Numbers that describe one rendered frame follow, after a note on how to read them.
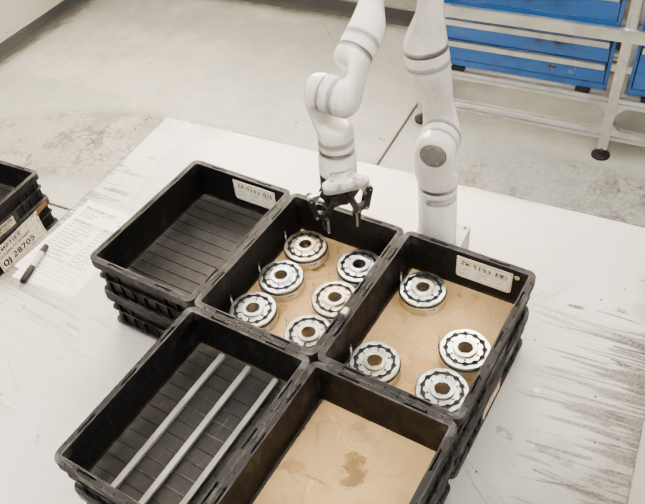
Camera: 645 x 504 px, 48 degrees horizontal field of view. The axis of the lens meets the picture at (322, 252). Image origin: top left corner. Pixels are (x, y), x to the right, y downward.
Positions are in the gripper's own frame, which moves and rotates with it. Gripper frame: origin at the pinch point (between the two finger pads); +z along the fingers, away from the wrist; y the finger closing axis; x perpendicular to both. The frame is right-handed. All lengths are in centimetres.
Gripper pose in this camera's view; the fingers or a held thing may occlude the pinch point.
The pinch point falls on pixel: (341, 222)
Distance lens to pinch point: 152.5
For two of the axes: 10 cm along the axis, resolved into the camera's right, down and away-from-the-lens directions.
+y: -9.7, 2.2, -1.2
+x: 2.4, 6.7, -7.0
